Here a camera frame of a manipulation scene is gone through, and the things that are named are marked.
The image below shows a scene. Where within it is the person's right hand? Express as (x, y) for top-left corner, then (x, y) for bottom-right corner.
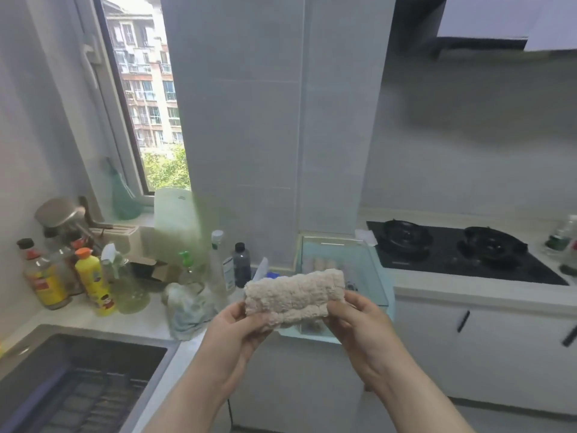
(322, 290), (406, 393)

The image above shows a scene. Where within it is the person's left hand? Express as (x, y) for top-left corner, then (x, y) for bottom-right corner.
(196, 301), (273, 402)

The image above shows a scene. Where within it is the clear plastic storage bin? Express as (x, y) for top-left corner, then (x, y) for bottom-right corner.
(279, 234), (391, 343)

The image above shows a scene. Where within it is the brown cardboard box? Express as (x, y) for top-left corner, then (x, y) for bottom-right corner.
(128, 254), (181, 284)

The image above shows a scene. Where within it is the crumpled white plastic bag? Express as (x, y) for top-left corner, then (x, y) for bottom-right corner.
(162, 281), (222, 341)

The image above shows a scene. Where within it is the clear bottle white cap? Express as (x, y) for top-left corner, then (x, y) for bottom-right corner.
(208, 229), (236, 302)

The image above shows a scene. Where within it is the dark bottle black cap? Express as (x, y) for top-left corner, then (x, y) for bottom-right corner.
(233, 242), (252, 289)

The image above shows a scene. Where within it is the blue white plastic packet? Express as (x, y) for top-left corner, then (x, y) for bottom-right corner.
(251, 256), (280, 286)

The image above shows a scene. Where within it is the green cap bottle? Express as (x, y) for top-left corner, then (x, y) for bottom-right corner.
(178, 251), (204, 286)

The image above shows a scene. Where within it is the black burner grate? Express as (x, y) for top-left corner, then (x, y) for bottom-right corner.
(457, 226), (529, 268)
(376, 219), (433, 256)

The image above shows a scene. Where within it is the black gas stove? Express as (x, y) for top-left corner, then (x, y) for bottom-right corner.
(365, 219), (570, 286)

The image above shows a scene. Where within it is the white base cabinet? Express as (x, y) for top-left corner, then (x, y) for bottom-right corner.
(225, 288), (577, 433)

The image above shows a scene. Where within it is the pale green cutting board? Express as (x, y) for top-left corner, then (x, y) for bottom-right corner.
(153, 188), (208, 266)

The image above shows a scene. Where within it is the yellow squeeze bottle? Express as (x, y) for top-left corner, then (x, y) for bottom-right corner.
(74, 247), (117, 317)

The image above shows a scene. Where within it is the beige knife block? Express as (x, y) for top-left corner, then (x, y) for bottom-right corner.
(92, 223), (141, 253)

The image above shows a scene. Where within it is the dark blue sink rack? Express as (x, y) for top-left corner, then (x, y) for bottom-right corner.
(8, 364), (150, 433)

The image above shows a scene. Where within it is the green glass bottle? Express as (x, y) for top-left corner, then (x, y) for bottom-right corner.
(106, 157), (143, 221)

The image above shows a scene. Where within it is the grey kitchen sink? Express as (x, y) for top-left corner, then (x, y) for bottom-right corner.
(0, 324), (181, 433)

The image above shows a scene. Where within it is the stainless steel pot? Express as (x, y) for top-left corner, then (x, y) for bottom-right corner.
(35, 197), (114, 239)

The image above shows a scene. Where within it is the clear bottle green label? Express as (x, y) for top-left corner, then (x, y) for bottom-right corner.
(543, 215), (577, 256)

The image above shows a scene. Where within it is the sauce bottle black cap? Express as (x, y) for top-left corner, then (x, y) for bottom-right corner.
(17, 238), (38, 262)

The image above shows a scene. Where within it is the window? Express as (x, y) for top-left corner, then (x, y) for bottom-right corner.
(74, 0), (192, 208)

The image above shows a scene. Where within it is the range hood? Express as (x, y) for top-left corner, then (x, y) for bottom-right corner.
(392, 0), (577, 57)

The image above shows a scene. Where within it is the white window handle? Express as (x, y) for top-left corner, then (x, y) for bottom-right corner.
(81, 35), (103, 88)

